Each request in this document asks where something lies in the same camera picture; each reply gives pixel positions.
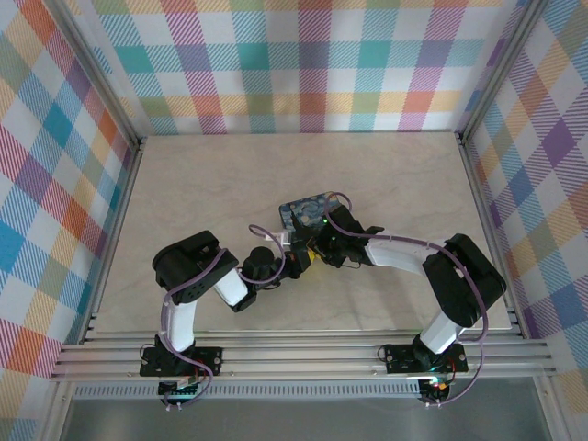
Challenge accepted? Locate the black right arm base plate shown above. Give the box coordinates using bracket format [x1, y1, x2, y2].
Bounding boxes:
[382, 342, 469, 374]

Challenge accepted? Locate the aluminium side rail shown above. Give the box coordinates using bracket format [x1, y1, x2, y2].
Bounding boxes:
[457, 132, 529, 339]
[80, 141, 144, 345]

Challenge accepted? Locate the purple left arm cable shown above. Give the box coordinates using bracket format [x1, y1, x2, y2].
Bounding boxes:
[159, 223, 296, 411]

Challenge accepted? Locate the grey metal panel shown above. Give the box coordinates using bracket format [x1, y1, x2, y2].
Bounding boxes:
[59, 397, 552, 441]

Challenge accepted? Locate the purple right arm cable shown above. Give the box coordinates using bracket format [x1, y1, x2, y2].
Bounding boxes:
[321, 191, 490, 409]

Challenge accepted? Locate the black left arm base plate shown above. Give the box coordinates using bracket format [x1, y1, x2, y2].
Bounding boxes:
[139, 345, 225, 379]

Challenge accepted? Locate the blue starry night painted box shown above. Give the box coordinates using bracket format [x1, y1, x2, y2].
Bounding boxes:
[277, 189, 345, 236]

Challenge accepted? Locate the aluminium mounting rail frame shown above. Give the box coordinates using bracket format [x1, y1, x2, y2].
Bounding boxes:
[50, 328, 560, 382]

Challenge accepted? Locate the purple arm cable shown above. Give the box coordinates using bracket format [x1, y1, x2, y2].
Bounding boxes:
[321, 191, 490, 409]
[159, 223, 296, 411]

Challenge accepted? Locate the aluminium corner post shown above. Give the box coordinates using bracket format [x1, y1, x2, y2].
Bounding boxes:
[454, 0, 552, 146]
[50, 0, 143, 153]

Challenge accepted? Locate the grey slotted cable duct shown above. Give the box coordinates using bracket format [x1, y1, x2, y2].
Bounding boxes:
[73, 384, 422, 400]

